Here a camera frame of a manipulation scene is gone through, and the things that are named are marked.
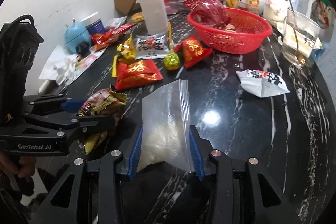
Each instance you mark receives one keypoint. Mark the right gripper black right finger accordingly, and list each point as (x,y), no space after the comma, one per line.
(243,191)

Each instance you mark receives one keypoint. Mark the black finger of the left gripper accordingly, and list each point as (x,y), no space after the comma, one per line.
(65,104)
(68,124)

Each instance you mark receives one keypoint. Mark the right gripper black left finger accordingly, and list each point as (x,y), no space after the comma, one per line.
(70,200)

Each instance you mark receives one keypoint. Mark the brown cereal snack bag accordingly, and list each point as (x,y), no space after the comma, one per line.
(105,102)

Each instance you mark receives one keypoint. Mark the red gold snack packet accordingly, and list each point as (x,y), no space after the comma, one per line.
(137,74)
(193,51)

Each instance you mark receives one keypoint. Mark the clear zip plastic bag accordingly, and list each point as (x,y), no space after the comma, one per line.
(166,125)

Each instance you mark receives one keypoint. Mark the yellow black snack bag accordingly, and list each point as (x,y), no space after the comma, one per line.
(126,54)

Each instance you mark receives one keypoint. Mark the white black snack packet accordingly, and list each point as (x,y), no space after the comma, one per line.
(261,83)
(151,47)

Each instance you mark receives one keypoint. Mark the green lollipop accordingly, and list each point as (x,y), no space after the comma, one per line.
(171,62)

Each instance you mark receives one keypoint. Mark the dark red snack bag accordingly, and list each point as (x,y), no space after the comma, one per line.
(211,13)

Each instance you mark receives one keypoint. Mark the person left hand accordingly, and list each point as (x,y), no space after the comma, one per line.
(23,167)

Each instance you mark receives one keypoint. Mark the white tissue paper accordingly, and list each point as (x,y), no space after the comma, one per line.
(60,66)

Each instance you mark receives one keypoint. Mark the blue round humidifier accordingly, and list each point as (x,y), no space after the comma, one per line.
(77,38)

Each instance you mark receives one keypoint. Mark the red snack packets pile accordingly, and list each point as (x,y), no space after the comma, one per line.
(101,41)

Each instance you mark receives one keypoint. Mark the white lid blue jar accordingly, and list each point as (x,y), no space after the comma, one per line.
(93,24)

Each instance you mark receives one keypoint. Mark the yellow peanut snack bag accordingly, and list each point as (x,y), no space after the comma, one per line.
(137,17)

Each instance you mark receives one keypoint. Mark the white paper towel roll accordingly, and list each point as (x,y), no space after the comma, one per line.
(155,16)

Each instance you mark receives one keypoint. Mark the red plastic basket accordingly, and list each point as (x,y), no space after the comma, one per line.
(243,34)

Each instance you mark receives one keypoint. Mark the glass cup with tea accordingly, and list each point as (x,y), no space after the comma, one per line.
(300,38)

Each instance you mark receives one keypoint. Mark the cream cartoon water bottle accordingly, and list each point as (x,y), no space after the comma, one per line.
(275,10)

